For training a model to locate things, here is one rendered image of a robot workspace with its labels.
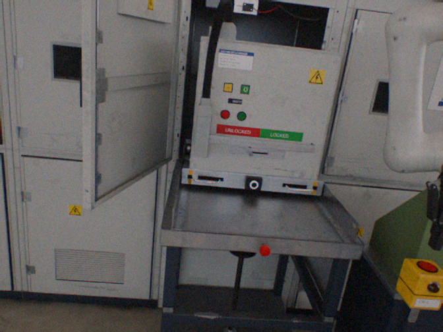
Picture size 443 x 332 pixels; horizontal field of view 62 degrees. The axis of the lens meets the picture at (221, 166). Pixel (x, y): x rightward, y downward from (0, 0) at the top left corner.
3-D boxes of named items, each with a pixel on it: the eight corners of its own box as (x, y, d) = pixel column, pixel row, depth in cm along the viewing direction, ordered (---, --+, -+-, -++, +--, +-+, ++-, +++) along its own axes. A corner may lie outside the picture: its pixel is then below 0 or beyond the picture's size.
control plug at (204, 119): (207, 158, 125) (212, 107, 120) (193, 157, 125) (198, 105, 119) (207, 151, 132) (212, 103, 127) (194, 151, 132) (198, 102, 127)
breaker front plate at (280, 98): (316, 184, 141) (342, 55, 126) (189, 172, 137) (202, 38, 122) (315, 182, 142) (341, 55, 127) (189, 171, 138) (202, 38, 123)
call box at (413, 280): (440, 311, 93) (452, 276, 90) (409, 309, 92) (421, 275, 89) (422, 290, 100) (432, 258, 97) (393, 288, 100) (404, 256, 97)
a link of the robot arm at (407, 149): (378, 167, 134) (379, 10, 119) (426, 164, 131) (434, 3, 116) (388, 180, 122) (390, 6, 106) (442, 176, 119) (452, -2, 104)
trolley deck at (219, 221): (360, 260, 114) (364, 243, 112) (159, 246, 109) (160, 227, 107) (303, 182, 178) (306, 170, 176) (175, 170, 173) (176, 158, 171)
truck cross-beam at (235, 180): (320, 195, 142) (324, 181, 140) (180, 183, 138) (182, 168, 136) (317, 190, 147) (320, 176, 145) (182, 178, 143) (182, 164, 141)
